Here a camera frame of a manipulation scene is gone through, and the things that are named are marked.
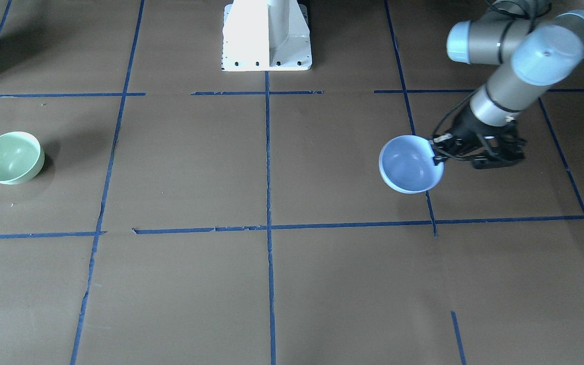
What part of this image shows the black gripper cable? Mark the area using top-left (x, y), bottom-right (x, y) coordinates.
top-left (431, 94), bottom-right (475, 140)

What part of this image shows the green bowl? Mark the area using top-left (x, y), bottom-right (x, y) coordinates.
top-left (0, 131), bottom-right (46, 185)

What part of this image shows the blue bowl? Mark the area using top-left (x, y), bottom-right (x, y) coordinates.
top-left (378, 135), bottom-right (445, 194)

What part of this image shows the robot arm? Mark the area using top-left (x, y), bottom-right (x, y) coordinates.
top-left (429, 1), bottom-right (584, 169)

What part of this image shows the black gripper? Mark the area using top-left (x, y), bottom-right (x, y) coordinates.
top-left (431, 104), bottom-right (526, 169)

